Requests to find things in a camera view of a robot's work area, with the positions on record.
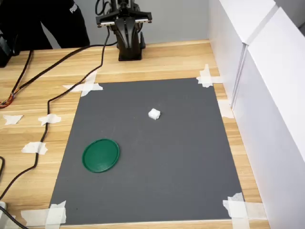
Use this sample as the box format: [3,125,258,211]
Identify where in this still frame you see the dark brown cable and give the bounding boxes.
[0,41,119,108]

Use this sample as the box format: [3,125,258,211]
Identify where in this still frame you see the white tape piece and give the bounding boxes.
[196,63,221,88]
[62,70,104,97]
[38,114,62,126]
[20,200,67,229]
[222,192,268,229]
[21,141,48,156]
[2,114,24,125]
[217,99,235,119]

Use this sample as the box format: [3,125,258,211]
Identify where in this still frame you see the round green lid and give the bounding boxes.
[82,139,120,173]

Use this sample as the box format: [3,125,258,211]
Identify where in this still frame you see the black cable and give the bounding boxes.
[0,156,6,181]
[0,205,30,229]
[0,25,112,200]

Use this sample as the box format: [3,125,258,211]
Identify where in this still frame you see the dark grey mat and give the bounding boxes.
[49,77,246,226]

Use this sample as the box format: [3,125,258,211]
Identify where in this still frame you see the multicoloured wire bundle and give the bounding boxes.
[0,49,33,110]

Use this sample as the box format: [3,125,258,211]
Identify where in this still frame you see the person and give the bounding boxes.
[0,0,91,50]

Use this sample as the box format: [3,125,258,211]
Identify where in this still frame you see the white partition panel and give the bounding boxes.
[207,0,279,108]
[230,6,305,229]

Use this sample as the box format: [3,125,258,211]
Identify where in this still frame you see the black case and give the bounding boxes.
[0,30,20,68]

